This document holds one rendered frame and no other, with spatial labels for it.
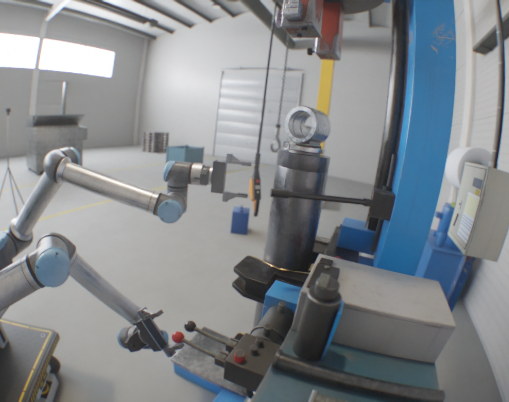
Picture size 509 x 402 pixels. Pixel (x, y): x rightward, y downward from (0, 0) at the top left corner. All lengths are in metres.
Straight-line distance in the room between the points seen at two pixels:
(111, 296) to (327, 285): 0.86
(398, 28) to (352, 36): 11.41
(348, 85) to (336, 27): 10.69
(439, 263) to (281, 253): 2.43
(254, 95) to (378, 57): 5.95
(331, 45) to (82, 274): 1.40
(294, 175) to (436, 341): 0.73
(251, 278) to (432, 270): 2.57
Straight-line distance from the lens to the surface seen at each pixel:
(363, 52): 12.39
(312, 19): 0.93
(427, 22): 1.10
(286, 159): 1.01
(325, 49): 1.29
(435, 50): 1.06
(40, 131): 8.35
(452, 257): 3.28
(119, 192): 1.04
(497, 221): 1.33
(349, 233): 1.20
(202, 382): 1.81
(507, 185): 1.32
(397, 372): 0.71
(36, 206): 1.44
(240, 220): 3.90
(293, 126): 1.10
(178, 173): 1.10
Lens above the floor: 1.54
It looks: 15 degrees down
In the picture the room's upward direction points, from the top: 7 degrees clockwise
